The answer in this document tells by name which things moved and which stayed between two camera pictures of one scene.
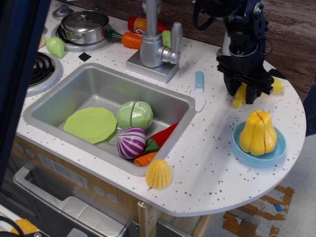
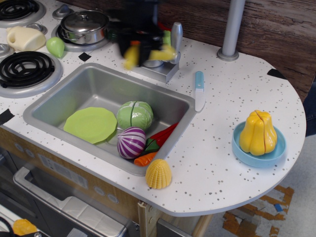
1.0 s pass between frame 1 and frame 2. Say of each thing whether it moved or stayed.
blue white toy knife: stayed
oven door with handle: stayed
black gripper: moved
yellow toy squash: stayed
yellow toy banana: moved
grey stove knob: stayed
